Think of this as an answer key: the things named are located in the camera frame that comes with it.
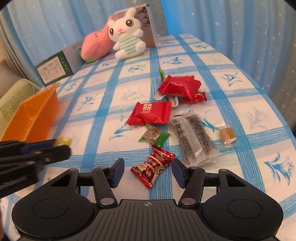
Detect beige grey cushion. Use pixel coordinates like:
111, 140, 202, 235
0, 60, 21, 97

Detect white wrapped candy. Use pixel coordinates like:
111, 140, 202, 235
154, 92, 179, 108

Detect pink peach plush toy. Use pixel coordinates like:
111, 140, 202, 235
80, 24, 114, 63

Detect orange plastic basket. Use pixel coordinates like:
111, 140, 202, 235
1, 83, 60, 142

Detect yellow green candy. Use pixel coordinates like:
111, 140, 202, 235
53, 135, 72, 147

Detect clear sesame bar packet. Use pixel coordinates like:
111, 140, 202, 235
184, 112, 220, 164
171, 115, 205, 166

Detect blue star curtain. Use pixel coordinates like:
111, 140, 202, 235
1, 1, 295, 130

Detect green wrapped brown candy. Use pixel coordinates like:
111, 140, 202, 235
138, 124, 170, 148

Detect white bunny plush toy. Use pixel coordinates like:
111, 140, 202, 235
107, 8, 146, 60

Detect green candy wrapper tip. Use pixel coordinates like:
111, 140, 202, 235
159, 67, 166, 82

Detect blue checked tablecloth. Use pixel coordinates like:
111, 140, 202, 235
0, 34, 296, 241

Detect grey brown upright box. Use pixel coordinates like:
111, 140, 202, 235
113, 4, 157, 49

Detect dark red patterned candy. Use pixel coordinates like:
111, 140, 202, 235
130, 145, 175, 189

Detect green zigzag cushion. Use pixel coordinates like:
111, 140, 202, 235
1, 84, 38, 121

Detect small red gold candy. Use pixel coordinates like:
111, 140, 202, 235
181, 91, 207, 104

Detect large red candy pack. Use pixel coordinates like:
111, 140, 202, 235
158, 75, 201, 98

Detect red double-happiness candy pack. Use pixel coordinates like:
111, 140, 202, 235
126, 101, 171, 126

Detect green white carton box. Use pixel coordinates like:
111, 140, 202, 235
35, 38, 85, 86

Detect clear brown candy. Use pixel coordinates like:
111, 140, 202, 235
215, 123, 237, 148

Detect light green sofa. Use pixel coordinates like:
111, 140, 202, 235
1, 78, 41, 136

